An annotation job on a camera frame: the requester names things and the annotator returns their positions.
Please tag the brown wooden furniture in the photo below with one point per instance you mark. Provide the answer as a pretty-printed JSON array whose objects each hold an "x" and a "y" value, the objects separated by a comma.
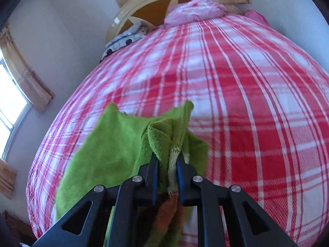
[{"x": 19, "y": 227}]

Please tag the yellow short side window curtain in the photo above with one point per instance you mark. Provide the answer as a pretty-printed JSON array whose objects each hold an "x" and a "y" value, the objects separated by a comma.
[{"x": 6, "y": 178}]

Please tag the cream wooden bed headboard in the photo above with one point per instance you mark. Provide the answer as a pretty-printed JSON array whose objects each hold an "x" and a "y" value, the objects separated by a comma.
[{"x": 144, "y": 7}]

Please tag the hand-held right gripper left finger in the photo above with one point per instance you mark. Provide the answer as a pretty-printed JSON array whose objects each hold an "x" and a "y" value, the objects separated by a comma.
[{"x": 154, "y": 177}]

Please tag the pink pillow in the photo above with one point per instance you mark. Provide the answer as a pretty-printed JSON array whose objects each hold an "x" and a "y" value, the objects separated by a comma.
[
  {"x": 195, "y": 11},
  {"x": 254, "y": 15}
]

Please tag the green orange striped knit sweater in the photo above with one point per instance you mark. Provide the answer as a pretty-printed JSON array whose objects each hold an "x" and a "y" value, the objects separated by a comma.
[{"x": 115, "y": 139}]

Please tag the side window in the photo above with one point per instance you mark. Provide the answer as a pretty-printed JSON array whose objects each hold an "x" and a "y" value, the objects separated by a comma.
[{"x": 12, "y": 113}]

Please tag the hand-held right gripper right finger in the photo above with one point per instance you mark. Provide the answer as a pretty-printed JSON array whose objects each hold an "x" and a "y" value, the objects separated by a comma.
[{"x": 180, "y": 180}]

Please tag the white car print pillow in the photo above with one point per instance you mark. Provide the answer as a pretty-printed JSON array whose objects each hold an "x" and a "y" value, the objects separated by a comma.
[{"x": 126, "y": 40}]

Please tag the red plaid bed sheet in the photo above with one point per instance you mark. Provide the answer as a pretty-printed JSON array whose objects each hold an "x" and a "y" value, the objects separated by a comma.
[{"x": 244, "y": 108}]

